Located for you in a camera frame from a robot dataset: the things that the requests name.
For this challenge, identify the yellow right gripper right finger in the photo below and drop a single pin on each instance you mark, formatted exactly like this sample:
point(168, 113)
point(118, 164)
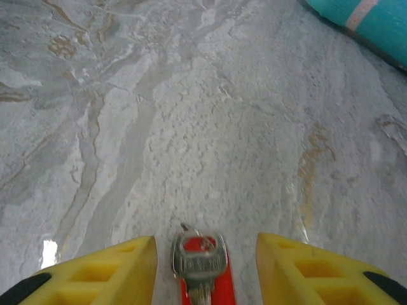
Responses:
point(311, 273)

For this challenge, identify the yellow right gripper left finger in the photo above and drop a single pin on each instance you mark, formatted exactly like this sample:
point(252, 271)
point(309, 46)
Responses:
point(105, 276)

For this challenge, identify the key with red tag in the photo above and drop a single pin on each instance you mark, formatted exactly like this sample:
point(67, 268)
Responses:
point(200, 263)

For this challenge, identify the teal cylinder with pale band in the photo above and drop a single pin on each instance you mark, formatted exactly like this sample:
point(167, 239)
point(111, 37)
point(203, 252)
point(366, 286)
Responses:
point(381, 25)

